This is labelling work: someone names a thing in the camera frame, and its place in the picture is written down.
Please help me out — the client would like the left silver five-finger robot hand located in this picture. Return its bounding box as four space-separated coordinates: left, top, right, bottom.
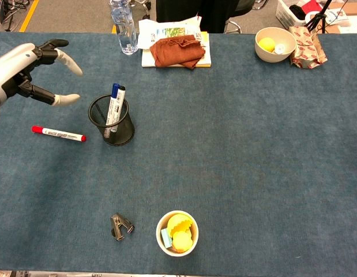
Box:
0 39 83 122

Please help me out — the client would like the red cap whiteboard marker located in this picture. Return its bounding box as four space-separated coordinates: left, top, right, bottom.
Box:
31 125 87 143

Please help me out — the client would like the black cap whiteboard marker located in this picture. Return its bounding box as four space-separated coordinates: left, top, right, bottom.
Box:
110 85 126 132

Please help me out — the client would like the blue cap whiteboard marker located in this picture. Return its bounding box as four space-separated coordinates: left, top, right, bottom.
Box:
104 83 121 138

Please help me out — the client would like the black mesh pen holder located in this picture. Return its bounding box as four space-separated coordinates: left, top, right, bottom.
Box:
88 93 136 146

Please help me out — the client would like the clear plastic water bottle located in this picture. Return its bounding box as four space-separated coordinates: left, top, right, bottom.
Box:
109 0 138 55

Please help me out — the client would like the white printed plastic bag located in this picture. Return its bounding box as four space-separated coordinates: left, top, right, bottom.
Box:
137 16 202 50

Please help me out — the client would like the brown folded cloth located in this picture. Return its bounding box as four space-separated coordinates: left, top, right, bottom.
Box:
149 34 206 69

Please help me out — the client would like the person in black clothes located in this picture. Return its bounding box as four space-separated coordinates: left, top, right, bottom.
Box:
155 0 239 34

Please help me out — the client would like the dark metal staple remover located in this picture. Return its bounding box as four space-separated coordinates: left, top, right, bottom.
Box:
110 212 136 242

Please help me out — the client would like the white book with yellow edge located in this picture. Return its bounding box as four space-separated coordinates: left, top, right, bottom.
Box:
141 31 212 69

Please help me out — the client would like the blue felt table cover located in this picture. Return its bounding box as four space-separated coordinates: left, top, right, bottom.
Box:
0 31 357 275

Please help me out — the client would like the chrome stool base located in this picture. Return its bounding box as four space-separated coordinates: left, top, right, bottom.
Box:
224 0 255 34

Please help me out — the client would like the yellow cracked eggshell toy half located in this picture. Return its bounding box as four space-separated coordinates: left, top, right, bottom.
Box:
167 213 194 237

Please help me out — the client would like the teal eraser block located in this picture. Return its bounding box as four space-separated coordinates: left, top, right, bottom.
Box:
160 228 174 249

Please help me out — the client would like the yellow round eggshell toy half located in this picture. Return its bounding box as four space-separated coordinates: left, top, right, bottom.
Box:
171 230 194 254

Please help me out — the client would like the small cream cup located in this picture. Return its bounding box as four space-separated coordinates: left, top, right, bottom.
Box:
155 210 200 257

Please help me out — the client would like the yellow ball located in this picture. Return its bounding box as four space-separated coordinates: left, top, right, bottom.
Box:
258 37 276 53

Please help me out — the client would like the large cream bowl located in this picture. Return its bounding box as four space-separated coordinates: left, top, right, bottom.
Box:
254 27 296 62

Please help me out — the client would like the white plastic basket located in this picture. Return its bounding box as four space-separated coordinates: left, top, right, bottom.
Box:
275 0 311 30

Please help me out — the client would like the red patterned paper snack bag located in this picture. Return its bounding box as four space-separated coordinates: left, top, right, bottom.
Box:
288 25 328 70

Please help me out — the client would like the black tripod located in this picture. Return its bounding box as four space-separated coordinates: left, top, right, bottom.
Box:
305 0 334 33

